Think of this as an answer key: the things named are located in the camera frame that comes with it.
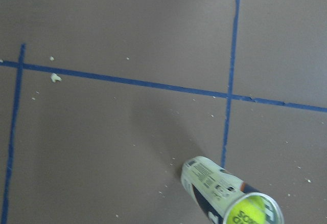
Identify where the yellow tennis ball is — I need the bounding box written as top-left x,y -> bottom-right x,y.
227,195 -> 266,224

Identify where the clear tennis ball can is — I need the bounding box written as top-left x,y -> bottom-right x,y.
181,156 -> 285,223

